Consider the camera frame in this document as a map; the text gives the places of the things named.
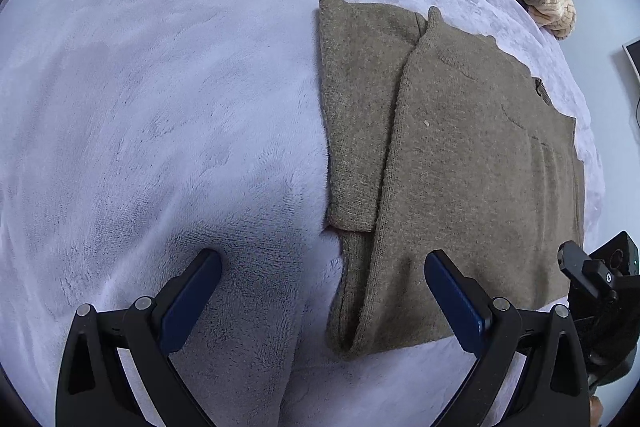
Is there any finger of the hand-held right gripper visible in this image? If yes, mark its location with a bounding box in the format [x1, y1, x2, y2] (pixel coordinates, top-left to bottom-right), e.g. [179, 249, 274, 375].
[556, 241, 621, 303]

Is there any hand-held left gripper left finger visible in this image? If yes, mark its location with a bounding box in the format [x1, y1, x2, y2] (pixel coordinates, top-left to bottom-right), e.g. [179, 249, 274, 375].
[55, 248, 222, 427]

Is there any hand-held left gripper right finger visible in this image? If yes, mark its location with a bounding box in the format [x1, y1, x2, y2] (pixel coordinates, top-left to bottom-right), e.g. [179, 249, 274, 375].
[424, 249, 592, 427]

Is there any olive brown knit sweater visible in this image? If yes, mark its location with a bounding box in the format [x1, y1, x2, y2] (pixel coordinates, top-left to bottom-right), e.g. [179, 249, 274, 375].
[317, 0, 587, 358]

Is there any lavender plush blanket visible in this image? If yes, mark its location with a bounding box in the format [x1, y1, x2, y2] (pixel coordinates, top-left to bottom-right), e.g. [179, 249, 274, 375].
[0, 0, 606, 427]

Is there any flat screen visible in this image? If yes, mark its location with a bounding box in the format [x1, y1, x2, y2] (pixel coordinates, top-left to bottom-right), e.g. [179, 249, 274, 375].
[621, 38, 640, 85]

